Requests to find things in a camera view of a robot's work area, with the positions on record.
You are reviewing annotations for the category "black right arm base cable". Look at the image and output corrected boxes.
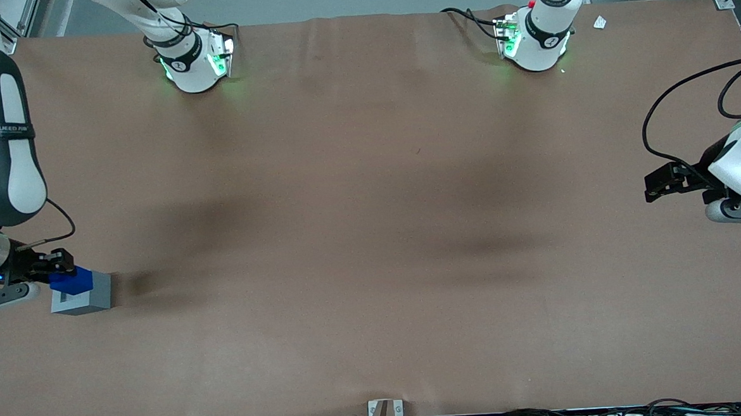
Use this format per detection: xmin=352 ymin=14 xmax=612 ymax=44
xmin=131 ymin=0 xmax=240 ymax=44

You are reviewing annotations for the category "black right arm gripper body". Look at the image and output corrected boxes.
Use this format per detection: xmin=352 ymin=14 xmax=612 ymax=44
xmin=5 ymin=249 xmax=52 ymax=286

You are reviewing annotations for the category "black left arm base cable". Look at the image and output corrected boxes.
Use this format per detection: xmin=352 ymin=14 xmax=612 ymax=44
xmin=441 ymin=4 xmax=503 ymax=44

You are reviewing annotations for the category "gray square base block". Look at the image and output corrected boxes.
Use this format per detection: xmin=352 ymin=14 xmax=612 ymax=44
xmin=49 ymin=269 xmax=114 ymax=317

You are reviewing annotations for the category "black arm base cable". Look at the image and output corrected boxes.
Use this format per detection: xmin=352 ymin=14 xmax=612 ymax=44
xmin=441 ymin=4 xmax=503 ymax=44
xmin=131 ymin=0 xmax=240 ymax=44

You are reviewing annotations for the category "blue plastic part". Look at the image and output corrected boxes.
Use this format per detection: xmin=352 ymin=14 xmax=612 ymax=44
xmin=48 ymin=266 xmax=95 ymax=297

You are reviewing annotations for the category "brown table mat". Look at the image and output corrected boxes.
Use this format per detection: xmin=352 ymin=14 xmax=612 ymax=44
xmin=0 ymin=0 xmax=741 ymax=416

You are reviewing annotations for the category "short black looped cable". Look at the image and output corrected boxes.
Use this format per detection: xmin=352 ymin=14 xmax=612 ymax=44
xmin=716 ymin=65 xmax=741 ymax=121

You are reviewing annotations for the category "gray left arm wrist camera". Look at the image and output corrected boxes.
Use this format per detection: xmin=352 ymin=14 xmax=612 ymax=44
xmin=704 ymin=198 xmax=741 ymax=227

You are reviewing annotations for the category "long black looped cable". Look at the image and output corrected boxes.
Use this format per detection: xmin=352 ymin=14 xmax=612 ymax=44
xmin=638 ymin=58 xmax=741 ymax=179

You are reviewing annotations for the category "black right arm wrist cable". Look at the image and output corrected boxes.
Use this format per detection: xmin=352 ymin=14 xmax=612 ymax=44
xmin=9 ymin=196 xmax=77 ymax=252

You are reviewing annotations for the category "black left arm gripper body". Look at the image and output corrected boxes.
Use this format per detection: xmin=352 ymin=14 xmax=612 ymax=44
xmin=681 ymin=134 xmax=735 ymax=206

